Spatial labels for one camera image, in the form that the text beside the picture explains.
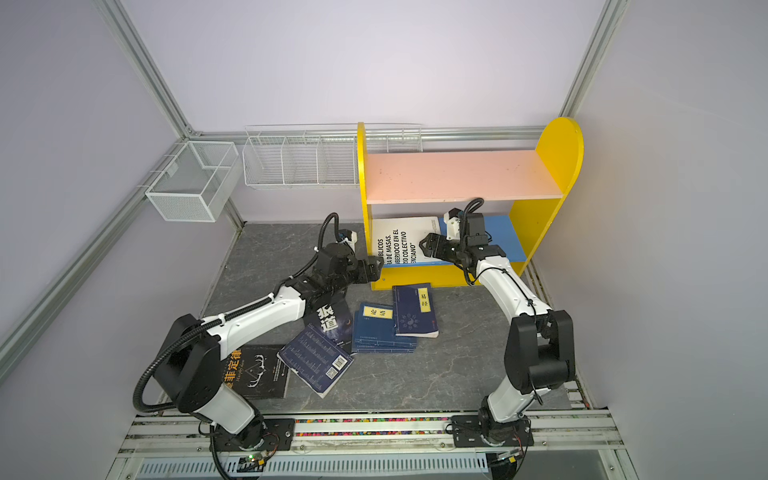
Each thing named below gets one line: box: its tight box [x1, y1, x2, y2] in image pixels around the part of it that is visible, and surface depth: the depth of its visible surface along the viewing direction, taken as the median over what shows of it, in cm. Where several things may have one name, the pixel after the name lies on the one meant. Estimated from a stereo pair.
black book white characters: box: [305, 296, 353, 354], surface depth 93 cm
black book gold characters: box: [222, 344, 289, 399], surface depth 84 cm
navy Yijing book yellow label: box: [392, 283, 439, 339], surface depth 95 cm
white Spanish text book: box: [371, 216, 441, 265], surface depth 93 cm
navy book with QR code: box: [276, 323, 355, 399], surface depth 86 cm
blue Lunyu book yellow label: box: [352, 302, 418, 354], surface depth 90 cm
